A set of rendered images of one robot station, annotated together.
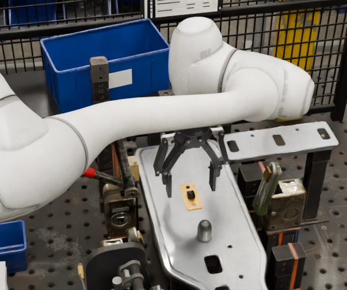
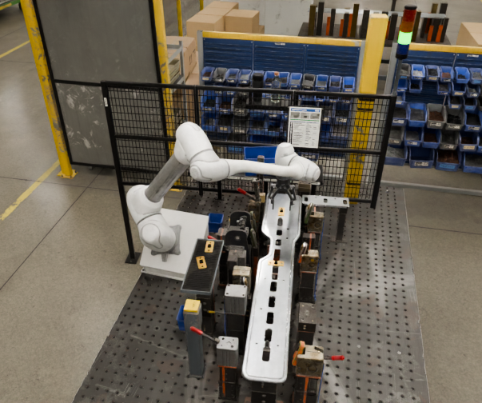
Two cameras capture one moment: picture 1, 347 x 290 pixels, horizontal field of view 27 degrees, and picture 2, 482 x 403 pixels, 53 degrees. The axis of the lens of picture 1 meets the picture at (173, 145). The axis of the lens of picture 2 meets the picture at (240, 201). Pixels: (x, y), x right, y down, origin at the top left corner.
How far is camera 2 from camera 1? 141 cm
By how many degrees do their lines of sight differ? 17
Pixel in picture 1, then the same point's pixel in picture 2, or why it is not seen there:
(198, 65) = (282, 158)
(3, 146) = (205, 160)
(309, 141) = (337, 203)
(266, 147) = (319, 201)
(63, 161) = (221, 169)
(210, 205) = (287, 215)
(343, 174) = (363, 228)
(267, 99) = (300, 172)
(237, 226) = (293, 224)
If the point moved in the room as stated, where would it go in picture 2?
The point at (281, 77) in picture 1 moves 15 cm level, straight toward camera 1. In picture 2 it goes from (306, 165) to (294, 178)
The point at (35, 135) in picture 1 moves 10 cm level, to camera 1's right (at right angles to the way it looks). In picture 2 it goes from (214, 160) to (234, 164)
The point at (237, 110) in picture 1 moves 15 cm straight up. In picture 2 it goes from (285, 172) to (287, 146)
